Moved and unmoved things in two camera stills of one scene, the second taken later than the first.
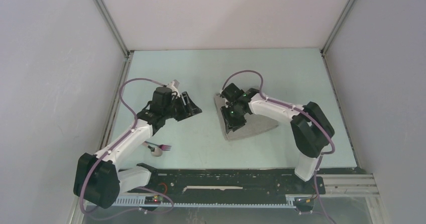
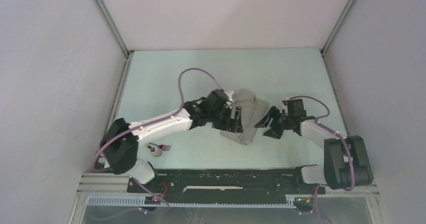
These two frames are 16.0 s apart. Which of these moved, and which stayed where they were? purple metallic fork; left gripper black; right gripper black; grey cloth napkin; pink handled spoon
Moved: grey cloth napkin; left gripper black; right gripper black
Stayed: pink handled spoon; purple metallic fork
